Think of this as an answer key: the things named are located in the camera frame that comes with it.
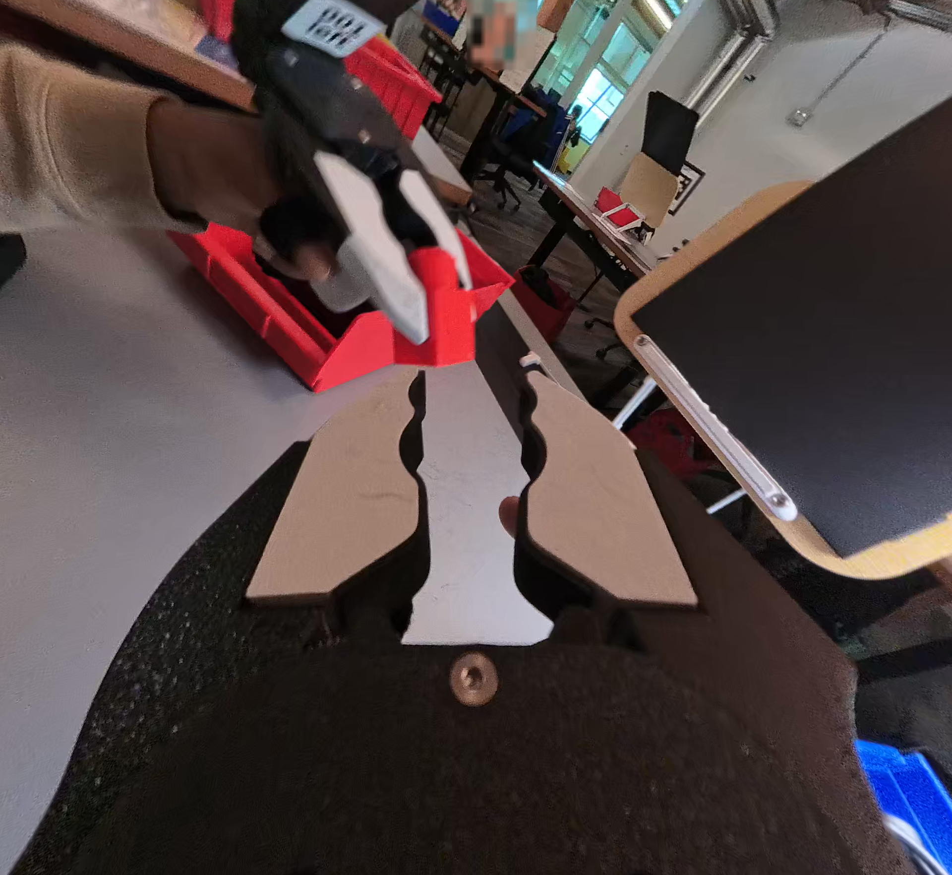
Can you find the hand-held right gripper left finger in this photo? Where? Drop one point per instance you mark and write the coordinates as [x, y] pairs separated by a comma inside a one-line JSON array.
[[342, 495]]

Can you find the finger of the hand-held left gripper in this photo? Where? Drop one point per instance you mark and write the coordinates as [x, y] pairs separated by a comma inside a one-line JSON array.
[[375, 250], [431, 209]]

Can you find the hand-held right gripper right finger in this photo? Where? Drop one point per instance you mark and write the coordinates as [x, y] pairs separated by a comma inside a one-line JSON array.
[[602, 510]]

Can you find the red plastic bin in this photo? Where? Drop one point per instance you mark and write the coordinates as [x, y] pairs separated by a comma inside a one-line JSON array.
[[297, 347]]

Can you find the blue plastic bin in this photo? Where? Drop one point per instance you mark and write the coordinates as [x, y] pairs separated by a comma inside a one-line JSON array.
[[900, 786]]

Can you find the person's left forearm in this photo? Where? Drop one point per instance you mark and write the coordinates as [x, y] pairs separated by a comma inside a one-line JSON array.
[[67, 138]]

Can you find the person's left hand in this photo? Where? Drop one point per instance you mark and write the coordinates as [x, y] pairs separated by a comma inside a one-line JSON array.
[[208, 168]]

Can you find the large red ribbed crate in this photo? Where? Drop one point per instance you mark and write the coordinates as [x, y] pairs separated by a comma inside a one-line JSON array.
[[390, 82]]

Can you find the black office chair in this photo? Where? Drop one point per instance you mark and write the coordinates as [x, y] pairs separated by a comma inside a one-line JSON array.
[[513, 161]]

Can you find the red storage box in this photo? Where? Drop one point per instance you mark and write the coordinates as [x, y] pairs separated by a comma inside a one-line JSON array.
[[669, 440]]

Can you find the red fabric bin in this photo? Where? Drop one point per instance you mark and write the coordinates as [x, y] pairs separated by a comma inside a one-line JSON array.
[[547, 306]]

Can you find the wooden desk with black legs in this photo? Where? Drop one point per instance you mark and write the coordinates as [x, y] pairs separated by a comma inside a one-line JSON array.
[[587, 209]]

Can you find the black wooden board on stand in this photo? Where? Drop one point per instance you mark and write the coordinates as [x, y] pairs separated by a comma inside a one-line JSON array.
[[669, 127]]

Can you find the framed marker poster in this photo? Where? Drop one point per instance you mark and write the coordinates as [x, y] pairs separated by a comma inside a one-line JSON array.
[[688, 184]]

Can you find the black board on white stand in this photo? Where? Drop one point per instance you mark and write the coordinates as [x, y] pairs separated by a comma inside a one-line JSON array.
[[818, 332]]

